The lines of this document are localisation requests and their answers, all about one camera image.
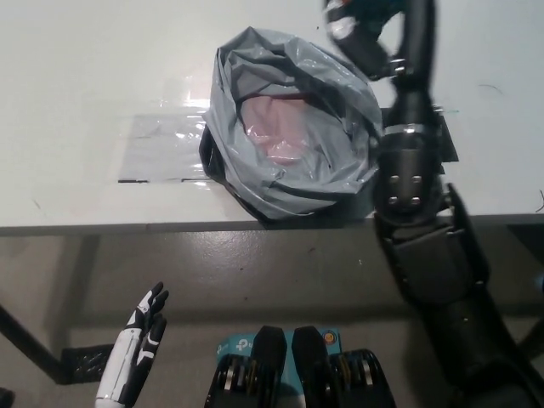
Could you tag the robot left white black hand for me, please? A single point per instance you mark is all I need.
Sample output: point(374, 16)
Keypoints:
point(125, 353)

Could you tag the robot right black hand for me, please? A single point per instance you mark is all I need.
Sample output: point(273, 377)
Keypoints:
point(365, 47)

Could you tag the grey plastic bag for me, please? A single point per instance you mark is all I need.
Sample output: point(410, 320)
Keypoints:
point(276, 72)

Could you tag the black floor tape patch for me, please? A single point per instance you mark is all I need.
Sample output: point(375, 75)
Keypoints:
point(83, 363)

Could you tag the black table leg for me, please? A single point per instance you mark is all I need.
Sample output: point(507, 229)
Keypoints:
point(30, 340)

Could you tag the teal printed box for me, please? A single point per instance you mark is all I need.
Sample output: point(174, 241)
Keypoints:
point(236, 344)

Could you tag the pink plastic sheet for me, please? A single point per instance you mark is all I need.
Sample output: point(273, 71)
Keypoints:
point(276, 132)

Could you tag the black square tape patch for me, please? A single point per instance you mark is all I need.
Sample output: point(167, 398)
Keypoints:
point(448, 144)

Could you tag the robot left black body block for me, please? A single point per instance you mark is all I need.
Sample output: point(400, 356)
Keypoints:
point(268, 350)

